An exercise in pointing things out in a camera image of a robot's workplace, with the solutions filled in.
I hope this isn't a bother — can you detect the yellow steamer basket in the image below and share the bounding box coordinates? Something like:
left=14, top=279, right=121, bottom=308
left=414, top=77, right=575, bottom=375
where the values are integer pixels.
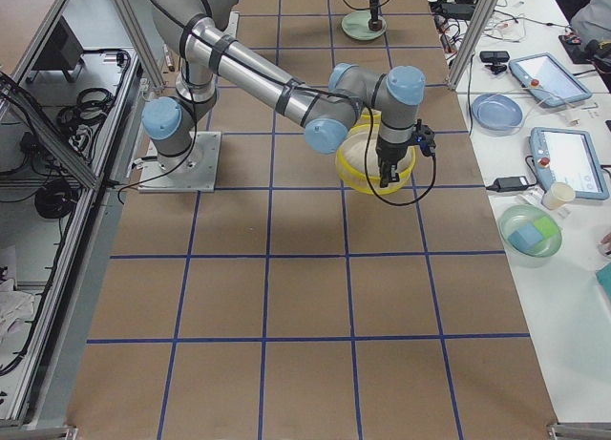
left=356, top=109, right=381, bottom=125
left=335, top=123, right=416, bottom=196

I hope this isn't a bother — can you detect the brown steamed bun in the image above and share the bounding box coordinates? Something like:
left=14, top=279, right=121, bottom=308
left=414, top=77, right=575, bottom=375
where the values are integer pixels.
left=367, top=18, right=387, bottom=34

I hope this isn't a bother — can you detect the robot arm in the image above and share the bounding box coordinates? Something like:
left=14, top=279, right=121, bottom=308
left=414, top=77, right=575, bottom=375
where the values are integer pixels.
left=149, top=0, right=435, bottom=187

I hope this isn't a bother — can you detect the green sponge block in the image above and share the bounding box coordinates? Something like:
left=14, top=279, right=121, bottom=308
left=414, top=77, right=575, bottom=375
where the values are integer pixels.
left=533, top=215, right=560, bottom=240

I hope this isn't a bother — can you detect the lower teach pendant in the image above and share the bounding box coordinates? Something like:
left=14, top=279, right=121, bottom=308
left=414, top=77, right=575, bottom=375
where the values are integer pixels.
left=529, top=127, right=610, bottom=200

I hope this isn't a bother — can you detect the upper teach pendant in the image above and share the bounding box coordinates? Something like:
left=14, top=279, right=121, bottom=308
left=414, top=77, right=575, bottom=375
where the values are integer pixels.
left=508, top=52, right=592, bottom=107

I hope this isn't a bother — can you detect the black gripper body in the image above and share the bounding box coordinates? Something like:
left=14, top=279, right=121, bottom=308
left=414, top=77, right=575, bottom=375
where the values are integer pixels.
left=375, top=141, right=410, bottom=171

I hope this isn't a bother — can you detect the black power adapter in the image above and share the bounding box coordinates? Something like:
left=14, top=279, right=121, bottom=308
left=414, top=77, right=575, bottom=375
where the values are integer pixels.
left=486, top=176, right=537, bottom=193

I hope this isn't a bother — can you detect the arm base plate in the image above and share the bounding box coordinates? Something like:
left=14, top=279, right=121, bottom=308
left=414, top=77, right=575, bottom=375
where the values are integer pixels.
left=137, top=131, right=221, bottom=193

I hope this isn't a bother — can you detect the aluminium frame post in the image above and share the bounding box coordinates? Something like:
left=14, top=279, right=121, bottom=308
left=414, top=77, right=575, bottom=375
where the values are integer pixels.
left=447, top=0, right=498, bottom=91

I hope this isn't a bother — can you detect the green glass bowl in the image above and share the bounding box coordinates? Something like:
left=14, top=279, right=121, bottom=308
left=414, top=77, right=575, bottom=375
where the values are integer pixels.
left=498, top=204, right=562, bottom=258

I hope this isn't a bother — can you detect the blue plate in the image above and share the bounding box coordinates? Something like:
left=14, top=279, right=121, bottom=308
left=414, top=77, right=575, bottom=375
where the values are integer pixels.
left=472, top=94, right=523, bottom=134

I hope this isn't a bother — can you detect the blue sponge block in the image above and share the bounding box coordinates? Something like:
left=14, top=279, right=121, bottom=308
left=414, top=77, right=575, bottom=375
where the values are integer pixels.
left=507, top=222, right=544, bottom=254

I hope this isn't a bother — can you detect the teach pendant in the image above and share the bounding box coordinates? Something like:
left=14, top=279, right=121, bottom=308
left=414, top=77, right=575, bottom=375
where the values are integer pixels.
left=529, top=127, right=610, bottom=200
left=508, top=52, right=592, bottom=107

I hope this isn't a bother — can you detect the paper cup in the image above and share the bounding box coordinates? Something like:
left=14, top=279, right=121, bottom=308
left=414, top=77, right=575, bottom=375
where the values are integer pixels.
left=541, top=182, right=576, bottom=210

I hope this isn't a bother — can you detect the black webcam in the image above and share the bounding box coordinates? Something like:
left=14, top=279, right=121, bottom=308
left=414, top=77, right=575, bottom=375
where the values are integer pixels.
left=479, top=51, right=510, bottom=75

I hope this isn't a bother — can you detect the light green plate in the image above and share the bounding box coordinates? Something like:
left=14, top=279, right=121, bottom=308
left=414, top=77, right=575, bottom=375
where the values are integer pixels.
left=341, top=10, right=387, bottom=41

